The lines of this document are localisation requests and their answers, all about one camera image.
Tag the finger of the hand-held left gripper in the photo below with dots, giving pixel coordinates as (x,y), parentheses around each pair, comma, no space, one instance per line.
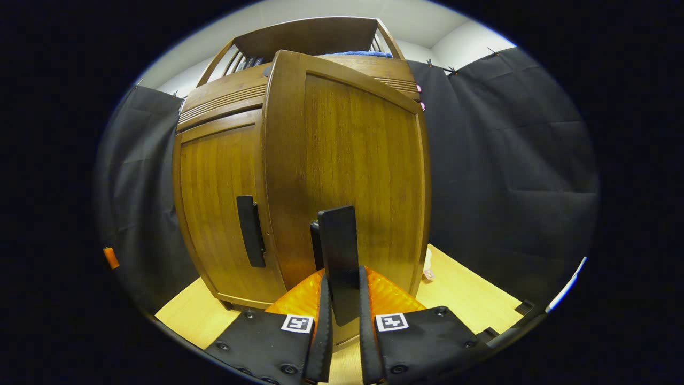
(110,258)

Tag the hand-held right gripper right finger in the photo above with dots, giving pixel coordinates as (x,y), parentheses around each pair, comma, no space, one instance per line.
(368,347)

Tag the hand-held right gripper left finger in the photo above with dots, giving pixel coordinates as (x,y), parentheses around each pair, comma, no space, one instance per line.
(320,347)

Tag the wooden cabinet door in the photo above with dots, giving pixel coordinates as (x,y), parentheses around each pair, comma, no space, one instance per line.
(352,160)
(214,203)

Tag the wooden double-door shoe cabinet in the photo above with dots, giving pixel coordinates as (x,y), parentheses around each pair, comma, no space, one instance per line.
(310,37)

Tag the small pale pink object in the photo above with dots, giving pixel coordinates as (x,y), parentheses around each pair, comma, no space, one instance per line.
(428,266)

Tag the black backdrop cloth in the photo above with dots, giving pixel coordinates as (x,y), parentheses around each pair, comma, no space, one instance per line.
(507,187)

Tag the grey book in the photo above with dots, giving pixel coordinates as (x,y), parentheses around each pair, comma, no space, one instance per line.
(241,65)

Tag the black book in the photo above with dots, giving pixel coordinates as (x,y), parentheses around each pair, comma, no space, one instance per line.
(250,62)

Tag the blue towel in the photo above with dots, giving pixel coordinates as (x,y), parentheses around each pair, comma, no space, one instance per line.
(363,53)

